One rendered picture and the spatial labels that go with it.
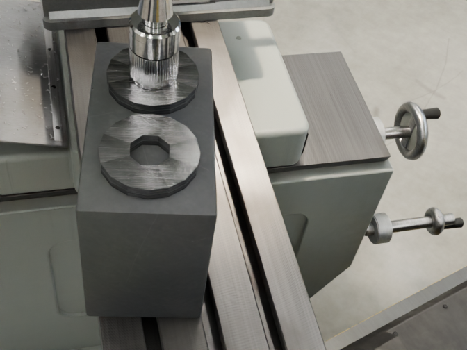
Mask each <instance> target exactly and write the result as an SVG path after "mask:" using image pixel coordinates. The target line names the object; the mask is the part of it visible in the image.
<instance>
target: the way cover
mask: <svg viewBox="0 0 467 350"><path fill-rule="evenodd" d="M28 3H29V5H28ZM38 4H40V5H39V6H38ZM24 7H25V9H24ZM12 8H13V9H12ZM32 8H34V9H32ZM35 8H36V9H35ZM7 10H8V12H6V11H7ZM18 10H19V11H18ZM26 10H27V11H26ZM38 13H39V14H38ZM0 17H1V19H0V95H1V96H0V142H3V143H12V144H29V145H38V146H46V147H63V148H68V145H67V132H66V125H65V118H64V116H65V113H64V106H63V94H62V87H61V80H58V81H57V78H59V79H60V68H59V62H58V49H57V42H56V34H55V32H56V31H49V30H47V29H45V28H44V26H43V21H42V10H41V3H40V2H38V1H30V0H0ZM24 17H25V18H24ZM29 17H30V19H29ZM8 18H10V19H8ZM16 19H17V20H16ZM19 19H20V20H19ZM13 21H15V22H13ZM20 22H21V24H19V23H20ZM39 23H41V24H39ZM6 24H8V25H6ZM15 25H16V26H15ZM10 26H12V27H10ZM39 26H41V27H39ZM38 28H39V29H38ZM36 30H37V31H36ZM42 31H43V32H42ZM24 33H25V34H24ZM3 35H4V36H5V37H4V36H3ZM31 35H34V36H31ZM35 35H37V37H36V36H35ZM22 38H24V39H25V40H23V39H22ZM28 39H29V40H28ZM8 40H10V41H8ZM53 41H55V42H53ZM8 43H9V45H8ZM12 45H13V47H12ZM18 49H19V52H18V51H17V50H18ZM33 49H34V50H33ZM51 49H53V50H52V51H50V50H51ZM29 50H31V51H29ZM54 51H55V53H54ZM49 55H50V57H49ZM9 56H11V57H9ZM19 56H21V57H19ZM25 56H26V59H25ZM10 58H11V59H12V60H11V59H10ZM23 60H25V61H23ZM35 63H37V64H35ZM44 63H45V64H46V65H45V64H44ZM47 64H48V65H47ZM43 65H44V67H43ZM27 66H29V67H30V68H29V67H27ZM7 67H8V69H7ZM31 68H32V69H31ZM11 69H13V70H11ZM40 69H41V70H40ZM49 69H50V70H49ZM28 71H33V72H31V73H30V72H28ZM28 73H29V74H30V75H28ZM41 73H42V75H41ZM6 74H7V75H6ZM44 76H48V77H46V78H44ZM14 77H15V78H14ZM12 79H13V80H14V82H16V84H14V83H12V82H13V80H12ZM27 82H28V84H26V83H27ZM2 83H3V84H2ZM49 83H51V84H49ZM48 84H49V85H48ZM32 87H33V88H32ZM52 87H53V88H52ZM15 88H16V89H17V90H15ZM21 88H23V89H21ZM47 89H48V90H50V91H46V90H47ZM1 90H2V91H1ZM27 90H29V91H27ZM49 92H50V93H49ZM24 93H25V94H24ZM25 95H28V96H27V97H25ZM55 97H56V98H55ZM31 99H34V100H31ZM41 99H43V100H41ZM21 100H23V101H21ZM14 101H15V102H14ZM57 101H58V102H57ZM3 102H5V103H3ZM40 103H41V105H40ZM50 104H52V105H50ZM2 107H3V108H2ZM31 107H32V108H31ZM45 107H47V108H45ZM14 109H15V111H13V110H14ZM22 109H23V110H24V111H23V110H22ZM13 112H14V113H13ZM23 112H24V113H26V114H24V113H23ZM51 112H53V113H51ZM37 115H38V116H40V117H38V116H37ZM42 117H43V119H41V118H42ZM5 122H6V124H5ZM8 123H10V124H8ZM60 124H61V125H62V126H60ZM26 125H28V126H27V127H26ZM39 125H40V126H39ZM22 126H23V128H22ZM45 126H46V127H47V128H48V129H47V128H46V127H45ZM24 127H26V129H24ZM18 128H19V130H17V129H18ZM13 133H15V134H13ZM36 133H37V135H34V134H36ZM50 134H51V135H52V137H54V139H53V138H51V136H50Z"/></svg>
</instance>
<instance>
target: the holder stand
mask: <svg viewBox="0 0 467 350"><path fill-rule="evenodd" d="M216 219H217V194H216V173H215V131H214V110H213V68H212V52H211V49H209V48H199V47H179V64H178V74H177V79H176V81H175V82H174V83H173V84H172V85H171V86H169V87H167V88H164V89H160V90H148V89H145V88H143V87H140V86H138V85H136V84H135V83H134V82H133V81H132V80H131V78H130V76H129V43H118V42H98V43H97V45H96V51H95V61H94V67H93V73H92V84H91V90H90V100H89V106H88V116H87V122H86V128H85V139H84V145H83V155H82V161H81V172H80V178H79V188H78V194H77V200H76V223H77V230H78V237H79V250H80V257H81V271H82V278H83V291H84V298H85V311H86V314H87V316H94V317H180V318H198V317H200V316H201V313H202V306H203V301H204V293H205V288H206V280H207V275H208V267H209V263H210V258H211V249H212V245H213V237H214V232H215V224H216Z"/></svg>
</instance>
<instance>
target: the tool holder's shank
mask: <svg viewBox="0 0 467 350"><path fill-rule="evenodd" d="M138 14H139V16H140V17H141V18H142V21H143V22H144V24H146V25H147V26H149V27H152V28H160V27H162V26H164V25H166V24H167V21H168V20H169V19H170V18H171V17H172V16H173V7H172V0H139V4H138Z"/></svg>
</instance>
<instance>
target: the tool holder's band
mask: <svg viewBox="0 0 467 350"><path fill-rule="evenodd" d="M129 32H130V34H131V35H132V36H133V38H135V39H136V40H137V41H139V42H141V43H143V44H148V45H152V46H161V45H165V44H169V43H171V42H173V41H175V40H176V39H177V38H178V37H179V35H180V32H181V20H180V18H179V16H178V15H177V14H176V13H175V12H173V16H172V17H171V18H170V19H169V20H168V21H167V24H166V25H164V26H162V27H160V28H152V27H149V26H147V25H146V24H144V22H143V21H142V18H141V17H140V16H139V14H138V10H135V11H134V12H133V13H132V14H131V16H130V18H129Z"/></svg>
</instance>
